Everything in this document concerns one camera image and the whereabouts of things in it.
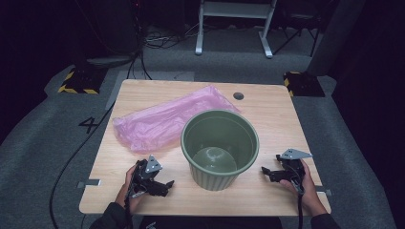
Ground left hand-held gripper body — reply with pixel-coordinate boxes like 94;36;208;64
128;155;163;198

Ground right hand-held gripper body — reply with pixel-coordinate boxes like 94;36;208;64
275;148;313;192

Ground green plastic bin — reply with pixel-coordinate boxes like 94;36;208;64
180;109;261;192

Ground pink plastic bag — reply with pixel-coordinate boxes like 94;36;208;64
112;84;242;155

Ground person's left hand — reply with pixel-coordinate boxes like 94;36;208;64
115;163;146;215

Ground person's right hand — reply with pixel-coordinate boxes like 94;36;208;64
279;159;328;219

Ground black yellow striped stand base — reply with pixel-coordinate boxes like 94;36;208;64
57;66;108;95
283;71;326;98

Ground black tripod stand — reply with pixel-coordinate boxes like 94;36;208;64
272;9;321;58

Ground grey stand column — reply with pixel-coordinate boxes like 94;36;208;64
306;0;368;77

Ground right hand-held gripper cable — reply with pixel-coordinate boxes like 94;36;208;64
295;177;306;229

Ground long black floor cable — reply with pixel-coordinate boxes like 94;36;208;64
48;100;117;229

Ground black hanging stand cables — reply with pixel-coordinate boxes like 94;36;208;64
126;0;153;81

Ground bundle of floor cables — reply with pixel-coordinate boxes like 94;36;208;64
143;24;199;51

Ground white metal desk frame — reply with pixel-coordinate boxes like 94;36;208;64
194;0;278;59

